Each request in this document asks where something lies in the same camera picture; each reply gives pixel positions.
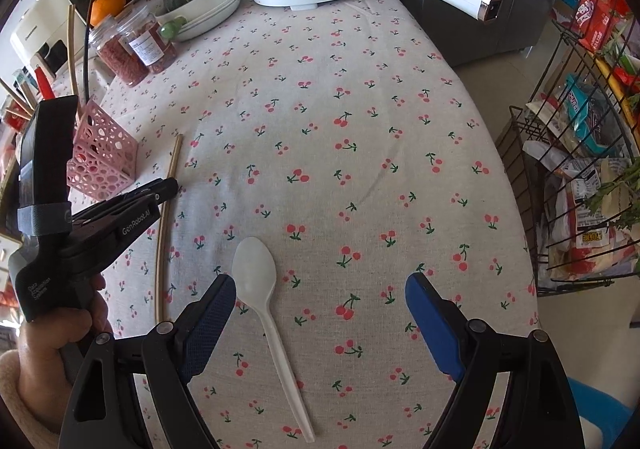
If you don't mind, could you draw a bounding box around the orange tangerine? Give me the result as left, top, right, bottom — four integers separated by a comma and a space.
90, 0, 127, 27

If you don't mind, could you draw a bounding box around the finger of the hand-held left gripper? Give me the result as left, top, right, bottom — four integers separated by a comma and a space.
72, 178, 179, 222
65, 189, 177, 260

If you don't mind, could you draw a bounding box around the pink perforated utensil basket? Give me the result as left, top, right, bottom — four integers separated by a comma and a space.
66, 100, 138, 197

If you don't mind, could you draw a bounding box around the cherry print tablecloth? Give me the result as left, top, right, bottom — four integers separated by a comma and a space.
50, 0, 541, 449

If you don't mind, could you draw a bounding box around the person's left forearm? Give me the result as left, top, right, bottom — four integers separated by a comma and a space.
0, 354, 68, 449

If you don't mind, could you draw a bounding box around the white red snack packet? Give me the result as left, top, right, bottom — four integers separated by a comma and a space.
550, 179, 640, 280

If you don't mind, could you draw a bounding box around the black wire rack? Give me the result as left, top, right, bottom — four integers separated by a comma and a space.
495, 0, 640, 297

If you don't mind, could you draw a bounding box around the blue plastic object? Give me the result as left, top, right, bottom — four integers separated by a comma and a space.
567, 376, 636, 449

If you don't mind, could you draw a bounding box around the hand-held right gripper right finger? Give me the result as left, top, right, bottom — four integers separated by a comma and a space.
405, 271, 586, 449

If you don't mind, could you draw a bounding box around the blue white snack packet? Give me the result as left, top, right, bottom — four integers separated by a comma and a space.
560, 74, 621, 155

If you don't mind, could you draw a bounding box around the green leafy vegetable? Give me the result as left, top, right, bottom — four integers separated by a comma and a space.
585, 172, 640, 230

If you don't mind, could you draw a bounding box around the labelled dried fruit jar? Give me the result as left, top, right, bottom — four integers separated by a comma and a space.
115, 4, 178, 75

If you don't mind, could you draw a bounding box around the white plastic spoon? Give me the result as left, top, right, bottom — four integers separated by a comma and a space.
231, 236, 317, 442

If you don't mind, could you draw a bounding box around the black chopstick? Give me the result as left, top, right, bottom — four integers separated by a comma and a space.
84, 0, 96, 105

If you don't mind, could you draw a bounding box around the person's left hand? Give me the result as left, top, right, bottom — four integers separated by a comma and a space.
17, 274, 116, 430

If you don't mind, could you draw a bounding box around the white air fryer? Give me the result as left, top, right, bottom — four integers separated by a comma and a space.
10, 0, 71, 80

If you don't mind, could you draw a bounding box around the goji berry jar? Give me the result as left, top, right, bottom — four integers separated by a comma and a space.
95, 22, 151, 87

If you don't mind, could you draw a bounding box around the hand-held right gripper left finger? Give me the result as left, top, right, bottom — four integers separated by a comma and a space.
62, 274, 236, 449

